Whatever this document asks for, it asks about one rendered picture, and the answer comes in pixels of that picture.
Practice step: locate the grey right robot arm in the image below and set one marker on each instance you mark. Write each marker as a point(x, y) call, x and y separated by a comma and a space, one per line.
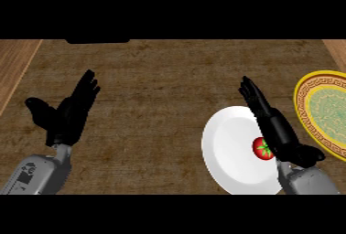
point(304, 179)

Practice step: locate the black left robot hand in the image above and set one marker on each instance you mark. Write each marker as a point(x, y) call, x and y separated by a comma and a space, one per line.
point(67, 117)

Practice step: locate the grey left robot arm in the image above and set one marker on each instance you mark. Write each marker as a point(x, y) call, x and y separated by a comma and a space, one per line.
point(39, 173)

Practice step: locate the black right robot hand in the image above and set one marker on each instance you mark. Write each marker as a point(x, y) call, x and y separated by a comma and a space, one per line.
point(279, 129)

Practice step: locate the black appliance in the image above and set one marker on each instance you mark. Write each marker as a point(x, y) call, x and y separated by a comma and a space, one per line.
point(98, 40)

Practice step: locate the brown placemat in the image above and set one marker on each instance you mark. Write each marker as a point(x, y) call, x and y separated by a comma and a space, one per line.
point(171, 115)

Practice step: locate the white plate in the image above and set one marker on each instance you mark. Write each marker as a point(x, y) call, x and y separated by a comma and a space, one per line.
point(237, 151)

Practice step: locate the red tomato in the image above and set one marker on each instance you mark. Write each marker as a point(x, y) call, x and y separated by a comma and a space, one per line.
point(261, 148)

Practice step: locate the yellow patterned plate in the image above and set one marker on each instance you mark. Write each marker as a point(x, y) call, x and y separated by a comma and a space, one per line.
point(326, 111)

